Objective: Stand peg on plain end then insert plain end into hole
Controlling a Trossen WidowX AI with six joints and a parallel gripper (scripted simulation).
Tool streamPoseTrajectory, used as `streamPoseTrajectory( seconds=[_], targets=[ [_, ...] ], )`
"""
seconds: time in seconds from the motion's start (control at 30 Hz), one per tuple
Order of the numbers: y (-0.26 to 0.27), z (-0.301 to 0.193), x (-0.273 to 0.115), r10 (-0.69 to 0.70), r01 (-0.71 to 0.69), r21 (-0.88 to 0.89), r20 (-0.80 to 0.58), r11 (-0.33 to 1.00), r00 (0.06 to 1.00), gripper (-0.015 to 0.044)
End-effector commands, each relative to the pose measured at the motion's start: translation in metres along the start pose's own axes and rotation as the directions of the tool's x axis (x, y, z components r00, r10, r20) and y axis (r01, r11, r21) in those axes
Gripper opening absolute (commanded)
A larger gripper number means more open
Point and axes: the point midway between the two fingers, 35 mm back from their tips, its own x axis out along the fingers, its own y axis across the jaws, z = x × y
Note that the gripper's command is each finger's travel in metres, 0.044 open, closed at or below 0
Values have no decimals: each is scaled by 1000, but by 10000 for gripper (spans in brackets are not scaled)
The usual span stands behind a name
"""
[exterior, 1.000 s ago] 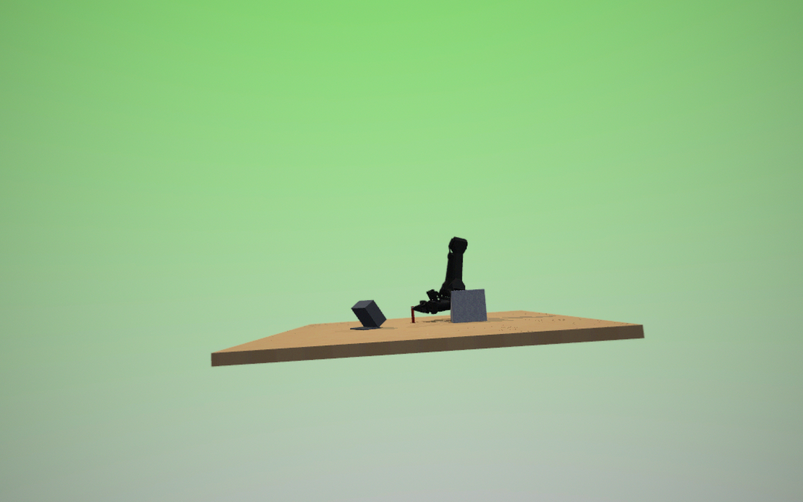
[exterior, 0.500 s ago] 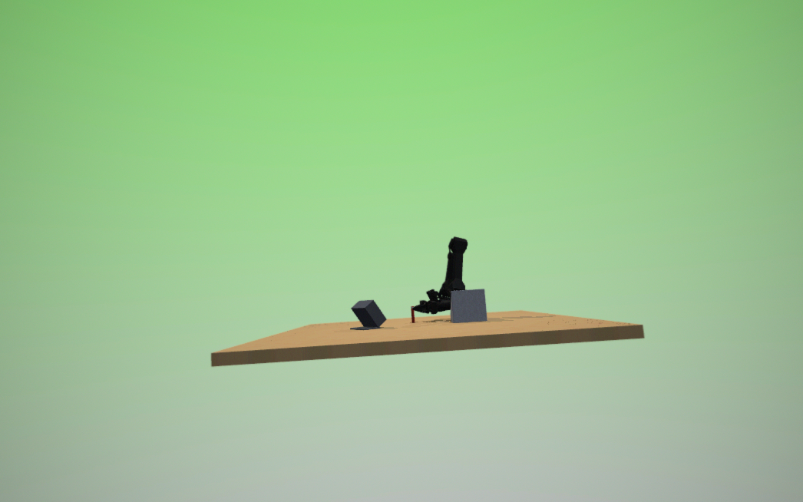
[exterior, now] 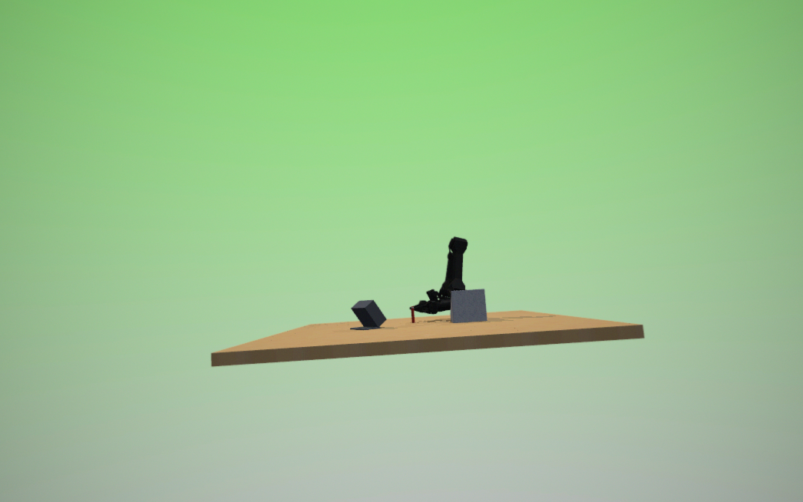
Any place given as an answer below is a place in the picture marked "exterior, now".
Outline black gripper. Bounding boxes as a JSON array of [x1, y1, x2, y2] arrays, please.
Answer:
[[414, 300, 444, 314]]

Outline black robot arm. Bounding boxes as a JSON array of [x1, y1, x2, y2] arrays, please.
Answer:
[[426, 237, 468, 311]]

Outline dark grey sloped panel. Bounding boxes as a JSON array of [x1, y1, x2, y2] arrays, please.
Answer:
[[350, 300, 387, 330]]

